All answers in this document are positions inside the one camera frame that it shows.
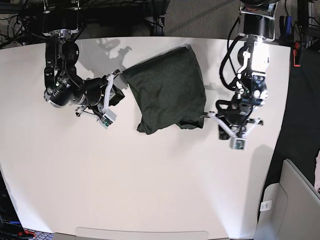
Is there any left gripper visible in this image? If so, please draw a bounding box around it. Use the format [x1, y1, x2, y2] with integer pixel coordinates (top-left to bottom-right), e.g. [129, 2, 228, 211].
[202, 99, 264, 140]

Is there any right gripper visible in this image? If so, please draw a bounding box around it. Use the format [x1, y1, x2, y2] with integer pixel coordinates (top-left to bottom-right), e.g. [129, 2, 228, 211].
[75, 69, 125, 118]

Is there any green long sleeve shirt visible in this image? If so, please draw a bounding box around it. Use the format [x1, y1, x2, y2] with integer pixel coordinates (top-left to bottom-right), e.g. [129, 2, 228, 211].
[122, 44, 207, 135]

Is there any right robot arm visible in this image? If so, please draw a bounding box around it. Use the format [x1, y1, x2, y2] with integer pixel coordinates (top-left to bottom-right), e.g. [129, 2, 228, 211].
[42, 0, 125, 119]

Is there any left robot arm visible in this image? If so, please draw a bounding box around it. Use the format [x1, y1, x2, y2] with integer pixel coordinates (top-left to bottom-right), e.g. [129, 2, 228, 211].
[204, 0, 278, 141]

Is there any red clamp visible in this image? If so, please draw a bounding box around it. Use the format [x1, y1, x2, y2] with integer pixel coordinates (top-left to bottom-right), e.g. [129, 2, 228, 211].
[293, 41, 301, 67]

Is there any grey plastic bin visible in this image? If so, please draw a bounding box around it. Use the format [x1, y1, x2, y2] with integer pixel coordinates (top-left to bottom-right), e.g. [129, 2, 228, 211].
[254, 159, 320, 240]

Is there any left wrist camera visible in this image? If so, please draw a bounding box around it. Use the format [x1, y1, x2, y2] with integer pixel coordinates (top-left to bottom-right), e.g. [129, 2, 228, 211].
[230, 137, 247, 150]

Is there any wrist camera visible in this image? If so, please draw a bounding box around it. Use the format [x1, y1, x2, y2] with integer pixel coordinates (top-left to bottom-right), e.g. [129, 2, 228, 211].
[98, 109, 117, 129]
[230, 137, 247, 150]

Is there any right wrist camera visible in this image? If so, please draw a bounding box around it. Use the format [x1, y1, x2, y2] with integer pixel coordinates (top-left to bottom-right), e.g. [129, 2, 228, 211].
[98, 109, 117, 129]

